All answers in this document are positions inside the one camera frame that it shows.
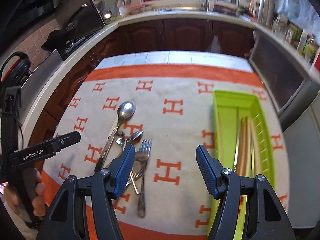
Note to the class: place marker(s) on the twisted steel chopstick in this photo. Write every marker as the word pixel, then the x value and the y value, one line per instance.
pixel 237 145

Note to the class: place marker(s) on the lime green plastic tray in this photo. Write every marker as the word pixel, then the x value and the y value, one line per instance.
pixel 229 108

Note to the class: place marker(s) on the stainless steel oven cabinet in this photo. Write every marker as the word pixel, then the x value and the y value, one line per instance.
pixel 285 75

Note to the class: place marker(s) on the steel kettle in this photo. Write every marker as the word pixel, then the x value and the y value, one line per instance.
pixel 107 16

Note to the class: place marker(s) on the steel stove side panel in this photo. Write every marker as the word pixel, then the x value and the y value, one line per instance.
pixel 36 81

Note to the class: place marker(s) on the steel fork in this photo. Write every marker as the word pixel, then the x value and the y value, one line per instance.
pixel 142 156

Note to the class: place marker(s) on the red box on counter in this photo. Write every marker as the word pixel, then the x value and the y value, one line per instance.
pixel 316 63

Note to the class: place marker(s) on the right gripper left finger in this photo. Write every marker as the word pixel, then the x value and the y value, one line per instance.
pixel 66 216

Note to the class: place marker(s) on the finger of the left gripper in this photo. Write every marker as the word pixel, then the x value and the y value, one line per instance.
pixel 57 144

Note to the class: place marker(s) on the orange white H-pattern cloth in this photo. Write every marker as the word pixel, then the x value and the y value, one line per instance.
pixel 179 107

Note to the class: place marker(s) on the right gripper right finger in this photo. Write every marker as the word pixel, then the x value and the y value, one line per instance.
pixel 265 216

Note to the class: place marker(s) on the large steel spoon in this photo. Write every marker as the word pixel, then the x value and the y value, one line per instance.
pixel 124 113

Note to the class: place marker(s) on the white plastic bag hanging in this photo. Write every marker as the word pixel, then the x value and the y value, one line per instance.
pixel 214 46

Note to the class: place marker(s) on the grey refrigerator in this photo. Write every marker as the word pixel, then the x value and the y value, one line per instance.
pixel 302 143

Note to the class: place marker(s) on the small steel spoon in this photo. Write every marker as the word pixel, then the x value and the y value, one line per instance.
pixel 122 141

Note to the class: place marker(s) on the person's left hand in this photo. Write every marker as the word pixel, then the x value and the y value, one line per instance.
pixel 38 203

